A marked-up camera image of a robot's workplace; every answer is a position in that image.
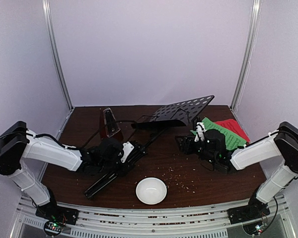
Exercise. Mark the clear plastic metronome cover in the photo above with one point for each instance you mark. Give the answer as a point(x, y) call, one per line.
point(112, 128)

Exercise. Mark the left aluminium frame post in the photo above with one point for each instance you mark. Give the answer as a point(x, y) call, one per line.
point(55, 53)

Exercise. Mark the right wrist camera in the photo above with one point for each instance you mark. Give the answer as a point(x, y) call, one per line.
point(199, 132)

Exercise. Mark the aluminium front rail base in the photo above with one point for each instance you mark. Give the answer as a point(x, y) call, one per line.
point(209, 221)

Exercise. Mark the white ceramic bowl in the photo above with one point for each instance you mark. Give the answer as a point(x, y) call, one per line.
point(151, 191)

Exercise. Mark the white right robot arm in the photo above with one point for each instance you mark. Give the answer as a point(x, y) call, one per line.
point(283, 142)

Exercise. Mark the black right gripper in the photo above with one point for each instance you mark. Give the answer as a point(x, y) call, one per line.
point(188, 144)

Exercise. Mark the red paper sheet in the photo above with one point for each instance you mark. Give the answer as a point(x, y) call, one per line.
point(233, 126)

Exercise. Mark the dark red wooden metronome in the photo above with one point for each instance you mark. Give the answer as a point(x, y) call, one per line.
point(102, 127)

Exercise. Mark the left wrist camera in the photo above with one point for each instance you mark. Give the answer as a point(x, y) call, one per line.
point(127, 149)

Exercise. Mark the black music stand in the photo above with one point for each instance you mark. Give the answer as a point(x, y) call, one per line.
point(173, 115)

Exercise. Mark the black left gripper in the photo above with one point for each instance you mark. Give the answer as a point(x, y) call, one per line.
point(123, 170)

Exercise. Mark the right aluminium frame post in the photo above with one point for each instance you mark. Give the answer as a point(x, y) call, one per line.
point(250, 43)

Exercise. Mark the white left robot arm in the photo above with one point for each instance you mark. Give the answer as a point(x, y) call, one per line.
point(19, 143)

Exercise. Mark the aluminium frame post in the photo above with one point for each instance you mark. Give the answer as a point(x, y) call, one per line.
point(55, 53)
point(250, 43)

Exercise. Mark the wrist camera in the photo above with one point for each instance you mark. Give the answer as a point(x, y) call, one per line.
point(199, 132)
point(127, 149)

